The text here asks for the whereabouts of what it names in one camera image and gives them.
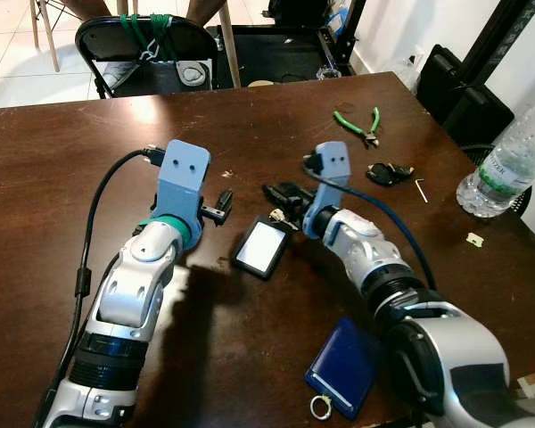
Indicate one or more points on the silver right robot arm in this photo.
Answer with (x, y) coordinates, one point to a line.
(366, 250)

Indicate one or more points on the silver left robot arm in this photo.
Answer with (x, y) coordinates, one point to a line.
(129, 294)

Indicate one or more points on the small metal allen key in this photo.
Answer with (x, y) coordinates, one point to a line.
(422, 190)

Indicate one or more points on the grey tape roll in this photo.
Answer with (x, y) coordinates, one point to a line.
(180, 73)

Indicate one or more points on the blue card wallet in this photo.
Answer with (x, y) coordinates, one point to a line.
(343, 366)

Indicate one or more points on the small pale yellow piece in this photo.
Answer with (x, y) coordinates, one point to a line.
(474, 239)

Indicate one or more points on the black bag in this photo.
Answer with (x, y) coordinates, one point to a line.
(455, 98)

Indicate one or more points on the person bare leg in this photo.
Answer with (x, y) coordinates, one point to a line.
(205, 9)
(89, 7)

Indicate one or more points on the black folding chair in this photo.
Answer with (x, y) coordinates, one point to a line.
(102, 40)

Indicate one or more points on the clear plastic water bottle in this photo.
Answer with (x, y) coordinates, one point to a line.
(508, 165)

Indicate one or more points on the black slanted beam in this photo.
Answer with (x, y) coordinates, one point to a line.
(504, 27)

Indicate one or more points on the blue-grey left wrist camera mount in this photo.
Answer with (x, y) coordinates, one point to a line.
(183, 174)

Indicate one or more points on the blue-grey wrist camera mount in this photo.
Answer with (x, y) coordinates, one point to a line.
(183, 174)
(332, 165)

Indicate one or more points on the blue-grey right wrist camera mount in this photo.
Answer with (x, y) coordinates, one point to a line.
(332, 165)

